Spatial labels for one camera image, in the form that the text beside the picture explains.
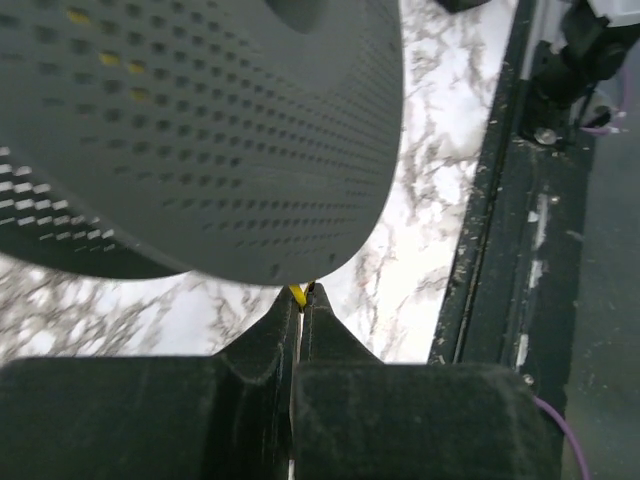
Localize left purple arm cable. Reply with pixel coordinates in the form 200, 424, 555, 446
532, 394, 594, 480

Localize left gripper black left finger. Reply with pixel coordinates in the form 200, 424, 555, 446
1, 289, 299, 479

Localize grey cable spool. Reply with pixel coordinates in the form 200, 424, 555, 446
1, 1, 403, 286

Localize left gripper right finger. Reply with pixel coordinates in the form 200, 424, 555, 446
292, 285, 559, 479

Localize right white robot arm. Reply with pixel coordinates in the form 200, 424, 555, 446
532, 1, 639, 108

